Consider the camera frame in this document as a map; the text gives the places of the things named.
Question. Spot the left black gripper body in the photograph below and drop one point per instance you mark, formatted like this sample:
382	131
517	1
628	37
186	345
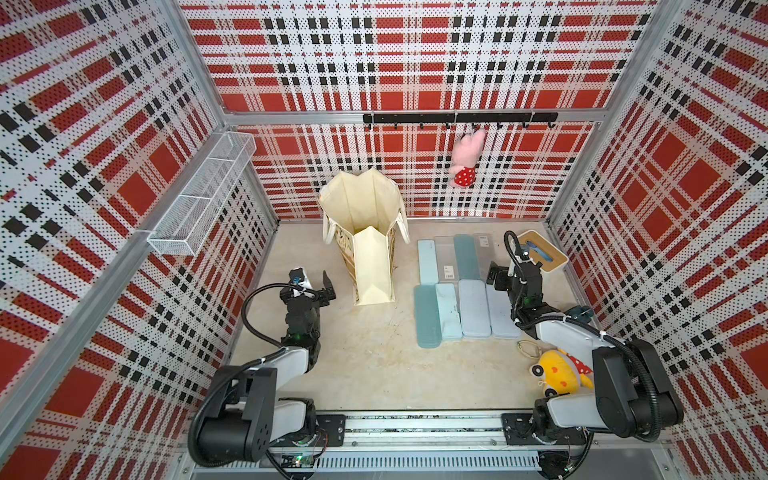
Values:
315	304

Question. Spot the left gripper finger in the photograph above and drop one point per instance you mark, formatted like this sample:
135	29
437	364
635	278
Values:
327	293
298	278

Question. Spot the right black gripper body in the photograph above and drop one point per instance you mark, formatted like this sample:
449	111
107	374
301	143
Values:
514	304

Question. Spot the light blue pencil case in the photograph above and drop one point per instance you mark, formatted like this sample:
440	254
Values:
473	309
499	306

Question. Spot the mint green pencil case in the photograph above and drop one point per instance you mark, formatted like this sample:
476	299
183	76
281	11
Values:
449	316

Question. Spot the cream floral canvas bag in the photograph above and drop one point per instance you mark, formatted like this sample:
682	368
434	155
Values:
361	213

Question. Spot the transparent grey pencil case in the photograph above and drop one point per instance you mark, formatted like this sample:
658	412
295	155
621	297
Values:
485	251

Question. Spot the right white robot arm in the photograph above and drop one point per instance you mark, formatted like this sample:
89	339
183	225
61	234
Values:
631	395

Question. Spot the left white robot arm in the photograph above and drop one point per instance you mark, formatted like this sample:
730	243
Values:
241	416

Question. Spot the white tissue box wooden lid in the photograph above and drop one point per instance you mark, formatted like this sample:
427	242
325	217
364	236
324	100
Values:
541	250

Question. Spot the yellow plush toy red dress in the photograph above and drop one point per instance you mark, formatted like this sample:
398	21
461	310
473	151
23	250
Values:
561	374

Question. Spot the pink plush pig toy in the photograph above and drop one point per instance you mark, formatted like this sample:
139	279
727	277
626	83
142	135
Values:
465	157

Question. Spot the small green circuit board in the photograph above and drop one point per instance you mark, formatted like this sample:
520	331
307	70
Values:
298	461

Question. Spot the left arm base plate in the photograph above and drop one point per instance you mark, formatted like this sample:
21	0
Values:
323	429

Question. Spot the white wire mesh basket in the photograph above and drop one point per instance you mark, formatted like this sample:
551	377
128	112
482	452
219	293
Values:
183	228

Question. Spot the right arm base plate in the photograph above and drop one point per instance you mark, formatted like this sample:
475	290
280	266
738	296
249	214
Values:
519	429

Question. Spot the black wall hook rail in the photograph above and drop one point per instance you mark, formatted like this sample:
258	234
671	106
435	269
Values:
523	118

